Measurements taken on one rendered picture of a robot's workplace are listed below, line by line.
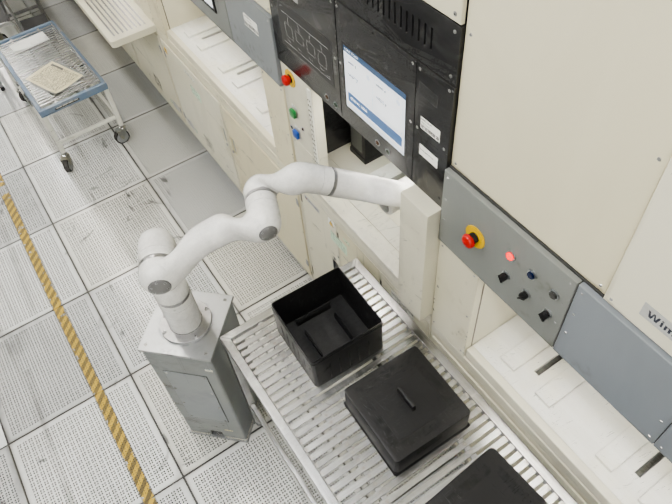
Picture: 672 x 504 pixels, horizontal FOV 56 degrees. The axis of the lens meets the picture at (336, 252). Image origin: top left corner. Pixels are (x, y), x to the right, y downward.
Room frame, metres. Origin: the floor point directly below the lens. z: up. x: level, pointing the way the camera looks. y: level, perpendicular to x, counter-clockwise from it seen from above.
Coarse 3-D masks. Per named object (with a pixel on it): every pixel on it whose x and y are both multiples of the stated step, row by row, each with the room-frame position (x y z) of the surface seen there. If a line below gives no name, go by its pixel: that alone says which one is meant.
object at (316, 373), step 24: (312, 288) 1.27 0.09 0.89; (336, 288) 1.31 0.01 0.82; (288, 312) 1.22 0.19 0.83; (312, 312) 1.23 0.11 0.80; (336, 312) 1.24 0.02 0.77; (360, 312) 1.20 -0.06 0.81; (288, 336) 1.10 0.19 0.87; (312, 336) 1.15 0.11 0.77; (336, 336) 1.14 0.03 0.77; (360, 336) 1.04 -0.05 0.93; (312, 360) 1.05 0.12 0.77; (336, 360) 0.99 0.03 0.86; (360, 360) 1.03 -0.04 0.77
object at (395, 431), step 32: (416, 352) 0.99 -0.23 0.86; (352, 384) 0.90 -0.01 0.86; (384, 384) 0.89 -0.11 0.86; (416, 384) 0.88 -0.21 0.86; (448, 384) 0.87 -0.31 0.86; (352, 416) 0.84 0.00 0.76; (384, 416) 0.79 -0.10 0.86; (416, 416) 0.77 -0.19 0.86; (448, 416) 0.76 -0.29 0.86; (384, 448) 0.69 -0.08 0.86; (416, 448) 0.68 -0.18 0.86
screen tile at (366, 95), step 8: (352, 64) 1.48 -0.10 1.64; (352, 72) 1.48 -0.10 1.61; (360, 72) 1.45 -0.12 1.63; (352, 80) 1.49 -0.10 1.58; (360, 80) 1.45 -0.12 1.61; (352, 88) 1.49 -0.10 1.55; (360, 88) 1.45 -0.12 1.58; (368, 88) 1.42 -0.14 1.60; (360, 96) 1.45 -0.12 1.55; (368, 96) 1.42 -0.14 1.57; (368, 104) 1.42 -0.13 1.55
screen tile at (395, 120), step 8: (376, 80) 1.38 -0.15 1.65; (376, 88) 1.38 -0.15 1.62; (384, 88) 1.35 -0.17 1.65; (384, 96) 1.35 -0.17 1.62; (392, 96) 1.32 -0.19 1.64; (376, 104) 1.39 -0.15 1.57; (392, 104) 1.32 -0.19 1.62; (384, 112) 1.35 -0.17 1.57; (400, 112) 1.29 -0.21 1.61; (392, 120) 1.32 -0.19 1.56; (400, 120) 1.29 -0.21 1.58; (400, 128) 1.29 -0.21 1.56
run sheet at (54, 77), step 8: (48, 64) 3.46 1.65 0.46; (56, 64) 3.45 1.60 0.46; (40, 72) 3.38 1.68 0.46; (48, 72) 3.38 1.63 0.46; (56, 72) 3.37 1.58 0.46; (64, 72) 3.36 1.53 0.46; (72, 72) 3.35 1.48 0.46; (80, 72) 3.34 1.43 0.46; (24, 80) 3.32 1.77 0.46; (32, 80) 3.31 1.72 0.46; (40, 80) 3.30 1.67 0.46; (48, 80) 3.29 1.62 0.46; (56, 80) 3.28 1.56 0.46; (64, 80) 3.27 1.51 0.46; (72, 80) 3.27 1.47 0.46; (40, 88) 3.22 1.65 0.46; (48, 88) 3.21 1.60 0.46; (56, 88) 3.20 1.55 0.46; (64, 88) 3.20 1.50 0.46
